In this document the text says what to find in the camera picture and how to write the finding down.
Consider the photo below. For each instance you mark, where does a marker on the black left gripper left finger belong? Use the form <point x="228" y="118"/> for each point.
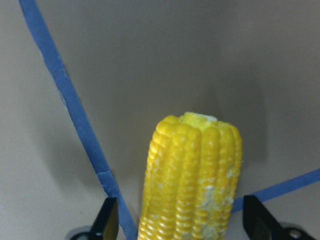
<point x="105" y="225"/>

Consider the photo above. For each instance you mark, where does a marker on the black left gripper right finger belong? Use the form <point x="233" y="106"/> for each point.
<point x="260" y="224"/>

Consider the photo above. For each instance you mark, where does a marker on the yellow corn cob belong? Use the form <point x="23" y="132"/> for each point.
<point x="192" y="172"/>

